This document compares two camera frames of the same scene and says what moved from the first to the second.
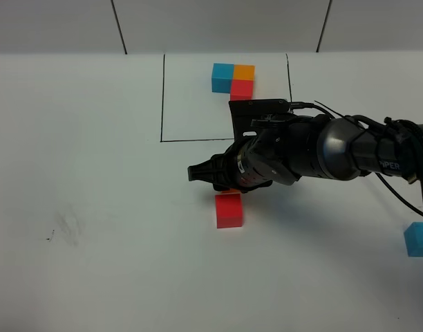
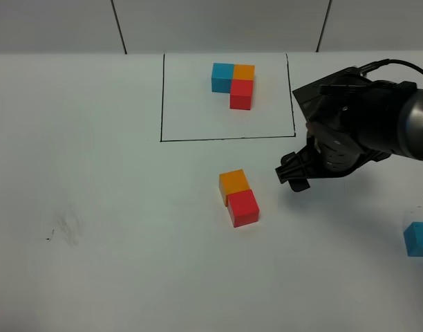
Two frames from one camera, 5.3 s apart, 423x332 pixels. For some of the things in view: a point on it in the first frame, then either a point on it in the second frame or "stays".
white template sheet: x=191 y=111 stays
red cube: x=229 y=210 to x=242 y=207
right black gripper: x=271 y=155 to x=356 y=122
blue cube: x=417 y=240 stays
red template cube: x=242 y=90 stays
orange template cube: x=244 y=72 stays
